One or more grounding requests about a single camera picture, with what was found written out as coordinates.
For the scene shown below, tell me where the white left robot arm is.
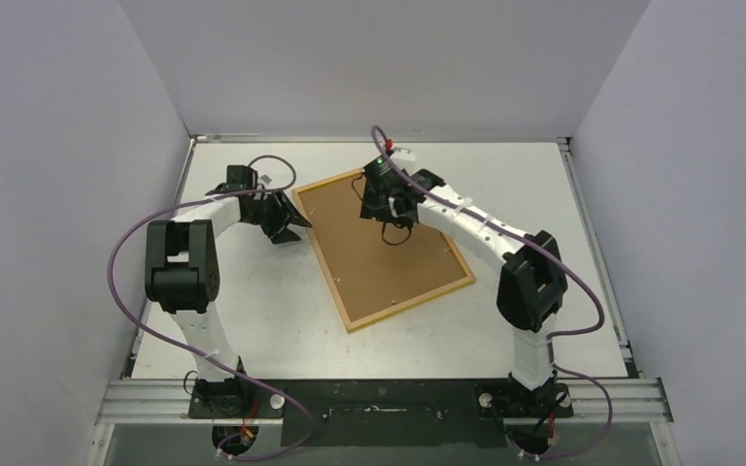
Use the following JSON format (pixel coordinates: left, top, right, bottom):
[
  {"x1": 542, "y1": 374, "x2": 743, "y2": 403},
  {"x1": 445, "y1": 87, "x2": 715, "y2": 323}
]
[{"x1": 145, "y1": 164, "x2": 312, "y2": 418}]

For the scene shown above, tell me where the brown cardboard backing board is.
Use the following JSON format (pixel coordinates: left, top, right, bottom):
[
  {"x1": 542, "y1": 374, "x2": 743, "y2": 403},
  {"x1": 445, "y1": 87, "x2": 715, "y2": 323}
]
[{"x1": 298, "y1": 173, "x2": 469, "y2": 324}]

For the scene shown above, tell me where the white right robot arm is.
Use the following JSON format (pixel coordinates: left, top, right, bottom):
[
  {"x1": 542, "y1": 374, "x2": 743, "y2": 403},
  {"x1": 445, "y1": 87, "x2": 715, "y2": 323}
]
[{"x1": 360, "y1": 157, "x2": 567, "y2": 416}]

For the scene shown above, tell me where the yellow wooden picture frame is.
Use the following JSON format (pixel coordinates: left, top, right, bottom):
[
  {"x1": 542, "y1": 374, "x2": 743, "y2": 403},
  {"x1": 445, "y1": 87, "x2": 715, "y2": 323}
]
[{"x1": 290, "y1": 167, "x2": 477, "y2": 334}]

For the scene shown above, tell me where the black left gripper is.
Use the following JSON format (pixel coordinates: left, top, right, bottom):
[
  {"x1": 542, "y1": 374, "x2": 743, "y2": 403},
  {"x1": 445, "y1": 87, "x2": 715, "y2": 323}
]
[{"x1": 244, "y1": 190, "x2": 311, "y2": 244}]

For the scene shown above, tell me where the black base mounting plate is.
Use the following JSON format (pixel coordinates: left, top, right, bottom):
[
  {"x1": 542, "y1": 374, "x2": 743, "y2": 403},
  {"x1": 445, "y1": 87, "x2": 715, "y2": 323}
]
[{"x1": 187, "y1": 378, "x2": 574, "y2": 452}]

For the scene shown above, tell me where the aluminium rail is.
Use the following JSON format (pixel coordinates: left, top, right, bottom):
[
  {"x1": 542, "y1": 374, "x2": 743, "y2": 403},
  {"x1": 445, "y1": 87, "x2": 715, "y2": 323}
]
[{"x1": 96, "y1": 378, "x2": 672, "y2": 425}]

